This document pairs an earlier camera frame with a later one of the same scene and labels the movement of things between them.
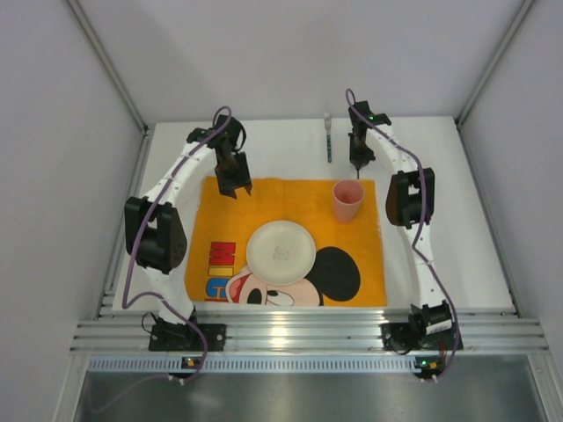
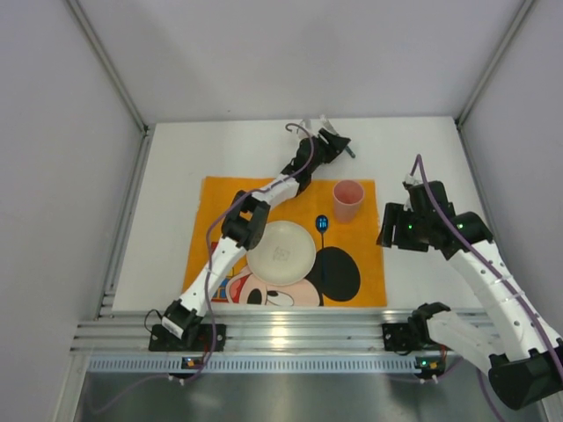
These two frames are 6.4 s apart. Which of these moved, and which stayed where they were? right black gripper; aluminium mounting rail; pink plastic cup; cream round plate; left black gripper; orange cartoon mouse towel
Moved: left black gripper; right black gripper
Stayed: pink plastic cup; aluminium mounting rail; orange cartoon mouse towel; cream round plate
